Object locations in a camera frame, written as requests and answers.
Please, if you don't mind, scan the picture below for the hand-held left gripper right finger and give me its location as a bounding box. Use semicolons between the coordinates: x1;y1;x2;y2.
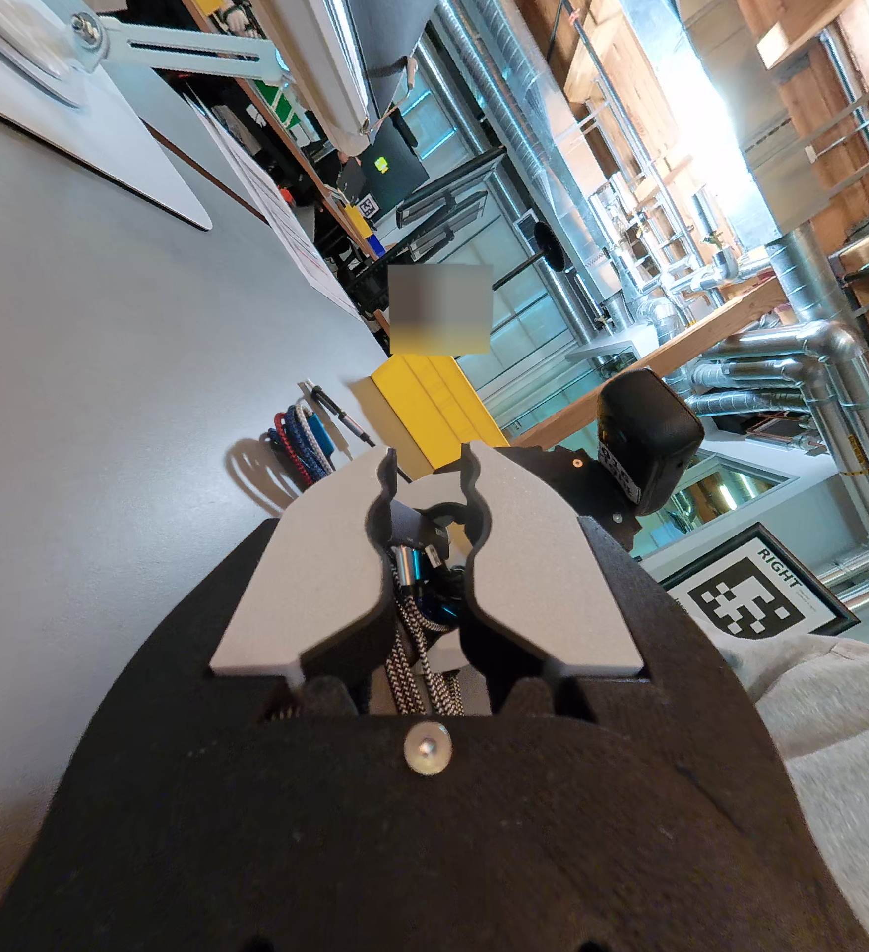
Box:
458;443;647;716

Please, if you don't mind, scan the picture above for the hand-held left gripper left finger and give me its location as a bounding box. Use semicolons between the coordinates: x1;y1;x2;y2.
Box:
208;446;400;714

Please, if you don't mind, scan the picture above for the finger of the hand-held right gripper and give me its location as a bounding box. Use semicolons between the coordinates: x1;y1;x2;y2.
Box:
405;470;474;520

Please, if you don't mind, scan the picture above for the yellow plastic bin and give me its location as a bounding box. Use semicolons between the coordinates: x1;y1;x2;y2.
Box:
371;353;510;477

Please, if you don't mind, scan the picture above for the black white braided cable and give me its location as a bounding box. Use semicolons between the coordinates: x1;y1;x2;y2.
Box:
388;595;467;718

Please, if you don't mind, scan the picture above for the bundle of blue red cables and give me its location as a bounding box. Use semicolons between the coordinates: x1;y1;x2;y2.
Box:
265;408;316;489

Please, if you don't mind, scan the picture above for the grey desk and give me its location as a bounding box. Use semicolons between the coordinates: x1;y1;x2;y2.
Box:
0;93;406;952

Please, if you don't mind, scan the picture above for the wooden beam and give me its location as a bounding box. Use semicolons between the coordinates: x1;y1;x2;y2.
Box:
512;286;787;451

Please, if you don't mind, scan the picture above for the framed marker sign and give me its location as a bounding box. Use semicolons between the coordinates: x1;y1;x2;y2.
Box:
661;523;861;641

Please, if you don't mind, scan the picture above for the silver ventilation pipe cluster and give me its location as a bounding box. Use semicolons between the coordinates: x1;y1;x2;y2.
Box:
628;223;869;618

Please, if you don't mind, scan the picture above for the black metal rack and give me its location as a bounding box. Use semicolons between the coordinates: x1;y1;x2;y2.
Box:
396;145;508;263

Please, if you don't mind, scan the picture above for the printed paper sheet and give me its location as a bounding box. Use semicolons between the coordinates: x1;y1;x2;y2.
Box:
185;97;366;322

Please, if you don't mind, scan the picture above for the white blue braided cable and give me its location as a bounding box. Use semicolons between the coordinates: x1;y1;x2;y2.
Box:
286;402;337;480

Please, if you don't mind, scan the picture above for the black stanchion post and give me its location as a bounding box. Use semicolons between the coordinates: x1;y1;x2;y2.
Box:
490;222;565;290

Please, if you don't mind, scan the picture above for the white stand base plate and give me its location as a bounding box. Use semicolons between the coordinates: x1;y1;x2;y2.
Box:
0;0;214;233

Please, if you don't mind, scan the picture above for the white mount bracket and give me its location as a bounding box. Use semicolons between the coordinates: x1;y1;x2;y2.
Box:
70;13;296;84

